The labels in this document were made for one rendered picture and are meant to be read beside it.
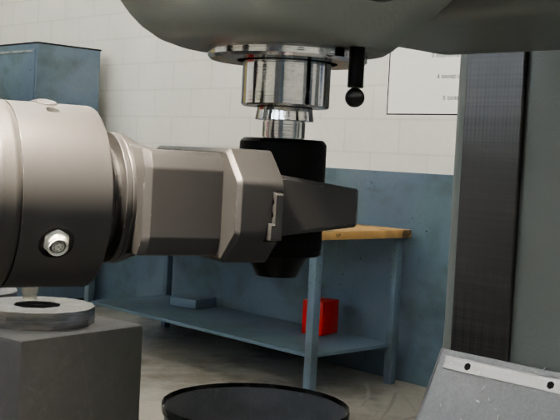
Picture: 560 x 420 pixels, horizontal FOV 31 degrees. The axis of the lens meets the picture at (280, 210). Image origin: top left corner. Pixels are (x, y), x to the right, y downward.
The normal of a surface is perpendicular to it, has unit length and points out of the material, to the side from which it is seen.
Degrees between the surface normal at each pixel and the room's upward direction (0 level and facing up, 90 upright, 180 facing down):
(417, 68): 90
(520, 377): 63
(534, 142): 90
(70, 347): 90
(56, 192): 85
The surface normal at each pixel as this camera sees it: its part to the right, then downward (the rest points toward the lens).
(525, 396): -0.62, -0.45
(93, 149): 0.44, -0.44
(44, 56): 0.69, 0.07
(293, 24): 0.12, 0.84
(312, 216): 0.48, 0.07
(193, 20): -0.39, 0.85
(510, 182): -0.72, 0.00
